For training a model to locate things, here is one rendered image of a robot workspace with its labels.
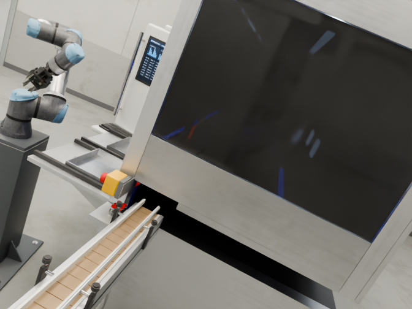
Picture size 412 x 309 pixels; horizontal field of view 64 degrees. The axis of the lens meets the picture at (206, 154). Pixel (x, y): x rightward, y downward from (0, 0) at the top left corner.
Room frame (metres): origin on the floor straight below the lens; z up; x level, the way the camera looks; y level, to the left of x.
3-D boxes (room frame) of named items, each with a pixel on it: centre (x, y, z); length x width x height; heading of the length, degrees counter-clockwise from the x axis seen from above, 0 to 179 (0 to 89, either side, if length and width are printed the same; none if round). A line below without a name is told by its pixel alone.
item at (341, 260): (2.12, -0.34, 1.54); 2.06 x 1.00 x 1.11; 173
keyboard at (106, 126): (2.09, 0.53, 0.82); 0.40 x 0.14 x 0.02; 74
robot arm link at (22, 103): (1.54, 0.94, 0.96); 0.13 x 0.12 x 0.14; 121
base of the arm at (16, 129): (1.54, 0.95, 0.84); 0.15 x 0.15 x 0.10
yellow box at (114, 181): (1.09, 0.26, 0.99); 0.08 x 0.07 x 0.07; 83
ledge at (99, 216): (1.07, 0.22, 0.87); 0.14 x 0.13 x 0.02; 83
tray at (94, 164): (1.35, 0.35, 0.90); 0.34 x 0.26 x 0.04; 83
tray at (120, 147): (1.69, 0.31, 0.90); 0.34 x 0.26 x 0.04; 83
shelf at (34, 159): (1.53, 0.40, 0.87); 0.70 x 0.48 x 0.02; 173
